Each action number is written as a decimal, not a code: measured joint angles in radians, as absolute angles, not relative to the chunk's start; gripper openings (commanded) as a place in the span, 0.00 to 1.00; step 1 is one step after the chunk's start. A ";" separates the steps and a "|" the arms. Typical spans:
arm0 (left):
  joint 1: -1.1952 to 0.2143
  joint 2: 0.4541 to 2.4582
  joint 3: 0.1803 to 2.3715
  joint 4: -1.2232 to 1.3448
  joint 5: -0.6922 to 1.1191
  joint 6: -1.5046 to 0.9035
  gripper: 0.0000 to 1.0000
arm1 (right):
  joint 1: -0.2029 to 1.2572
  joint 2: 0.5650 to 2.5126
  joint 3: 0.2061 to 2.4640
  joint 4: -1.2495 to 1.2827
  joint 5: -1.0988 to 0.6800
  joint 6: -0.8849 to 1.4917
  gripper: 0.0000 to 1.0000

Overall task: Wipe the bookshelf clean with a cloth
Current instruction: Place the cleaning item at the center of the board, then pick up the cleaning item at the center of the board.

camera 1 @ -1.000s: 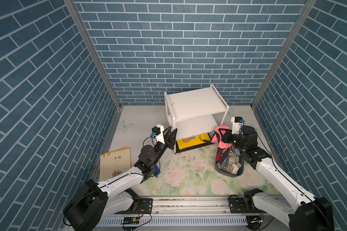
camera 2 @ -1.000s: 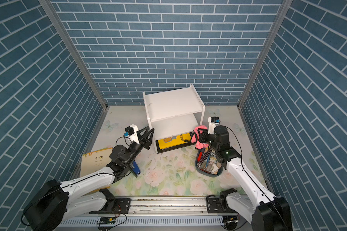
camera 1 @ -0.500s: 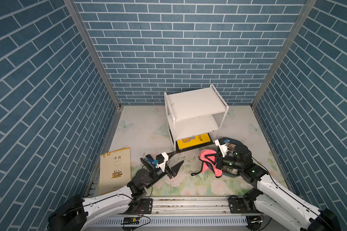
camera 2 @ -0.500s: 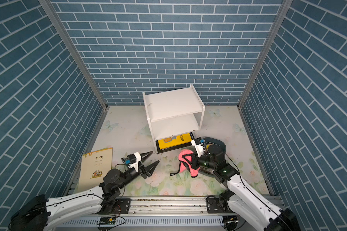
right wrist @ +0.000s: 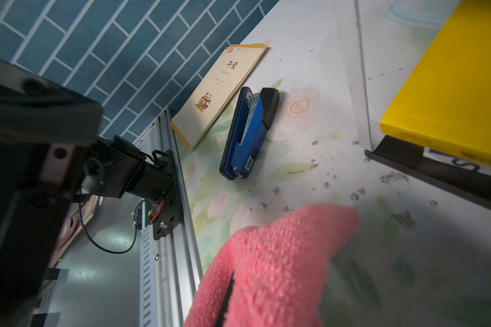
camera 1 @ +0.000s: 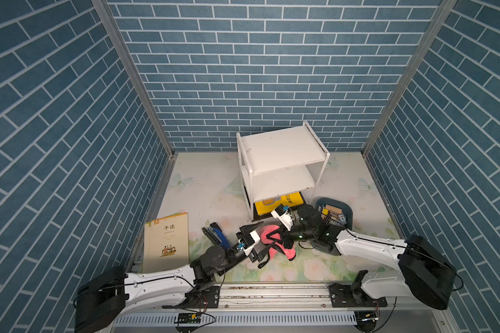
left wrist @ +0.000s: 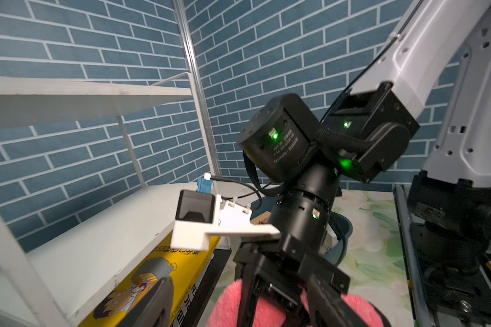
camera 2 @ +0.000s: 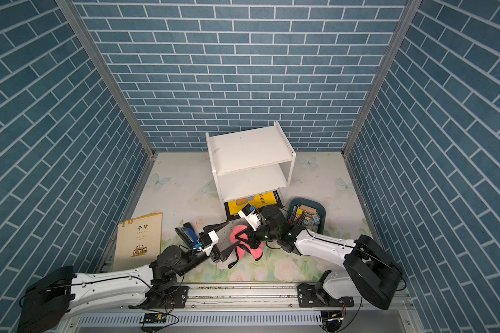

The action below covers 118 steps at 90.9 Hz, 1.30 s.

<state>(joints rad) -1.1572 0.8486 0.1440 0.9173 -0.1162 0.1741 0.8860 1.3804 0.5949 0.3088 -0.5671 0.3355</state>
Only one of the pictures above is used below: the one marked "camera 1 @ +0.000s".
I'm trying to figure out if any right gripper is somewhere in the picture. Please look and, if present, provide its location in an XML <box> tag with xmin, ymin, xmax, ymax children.
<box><xmin>267</xmin><ymin>221</ymin><xmax>317</xmax><ymax>248</ymax></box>

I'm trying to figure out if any pink and grey cloth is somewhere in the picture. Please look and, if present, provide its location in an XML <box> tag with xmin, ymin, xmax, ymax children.
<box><xmin>258</xmin><ymin>225</ymin><xmax>296</xmax><ymax>269</ymax></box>

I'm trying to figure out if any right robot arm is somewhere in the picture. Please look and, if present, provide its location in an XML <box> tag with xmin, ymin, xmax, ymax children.
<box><xmin>272</xmin><ymin>205</ymin><xmax>460</xmax><ymax>310</ymax></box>

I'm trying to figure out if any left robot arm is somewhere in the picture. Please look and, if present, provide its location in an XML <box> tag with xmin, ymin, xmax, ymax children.
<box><xmin>74</xmin><ymin>223</ymin><xmax>277</xmax><ymax>332</ymax></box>

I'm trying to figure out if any white two-tier bookshelf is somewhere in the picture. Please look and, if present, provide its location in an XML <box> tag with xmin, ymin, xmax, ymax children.
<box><xmin>236</xmin><ymin>121</ymin><xmax>330</xmax><ymax>221</ymax></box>

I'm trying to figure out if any blue stapler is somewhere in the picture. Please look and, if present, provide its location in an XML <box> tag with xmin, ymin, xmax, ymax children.
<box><xmin>202</xmin><ymin>222</ymin><xmax>231</xmax><ymax>250</ymax></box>

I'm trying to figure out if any yellow book under shelf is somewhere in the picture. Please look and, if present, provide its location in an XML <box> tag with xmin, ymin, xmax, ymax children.
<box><xmin>253</xmin><ymin>192</ymin><xmax>306</xmax><ymax>221</ymax></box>

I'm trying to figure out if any teal storage basket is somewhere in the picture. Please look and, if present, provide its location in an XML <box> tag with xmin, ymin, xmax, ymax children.
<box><xmin>315</xmin><ymin>197</ymin><xmax>354</xmax><ymax>230</ymax></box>

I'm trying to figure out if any beige textbook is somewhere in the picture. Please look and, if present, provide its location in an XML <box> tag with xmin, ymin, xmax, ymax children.
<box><xmin>142</xmin><ymin>213</ymin><xmax>190</xmax><ymax>273</ymax></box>

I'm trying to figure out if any left circuit board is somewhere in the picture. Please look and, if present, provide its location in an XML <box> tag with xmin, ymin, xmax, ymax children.
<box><xmin>175</xmin><ymin>312</ymin><xmax>201</xmax><ymax>326</ymax></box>

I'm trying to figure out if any circuit board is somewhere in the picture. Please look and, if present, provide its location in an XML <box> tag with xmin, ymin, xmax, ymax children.
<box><xmin>175</xmin><ymin>312</ymin><xmax>201</xmax><ymax>326</ymax></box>
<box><xmin>354</xmin><ymin>312</ymin><xmax>379</xmax><ymax>333</ymax></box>

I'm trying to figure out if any right circuit board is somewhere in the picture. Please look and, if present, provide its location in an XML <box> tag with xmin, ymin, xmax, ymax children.
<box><xmin>354</xmin><ymin>312</ymin><xmax>379</xmax><ymax>333</ymax></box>

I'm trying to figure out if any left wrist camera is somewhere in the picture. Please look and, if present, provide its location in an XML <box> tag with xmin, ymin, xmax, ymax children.
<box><xmin>237</xmin><ymin>230</ymin><xmax>261</xmax><ymax>257</ymax></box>

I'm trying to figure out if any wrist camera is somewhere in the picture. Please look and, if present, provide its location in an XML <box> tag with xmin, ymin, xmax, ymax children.
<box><xmin>271</xmin><ymin>204</ymin><xmax>296</xmax><ymax>231</ymax></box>
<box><xmin>237</xmin><ymin>230</ymin><xmax>261</xmax><ymax>257</ymax></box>

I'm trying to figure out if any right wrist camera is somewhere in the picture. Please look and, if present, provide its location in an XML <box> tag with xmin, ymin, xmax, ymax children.
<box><xmin>271</xmin><ymin>204</ymin><xmax>296</xmax><ymax>231</ymax></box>

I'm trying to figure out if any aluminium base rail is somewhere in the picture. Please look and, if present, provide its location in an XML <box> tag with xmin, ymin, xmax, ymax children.
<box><xmin>105</xmin><ymin>282</ymin><xmax>458</xmax><ymax>332</ymax></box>

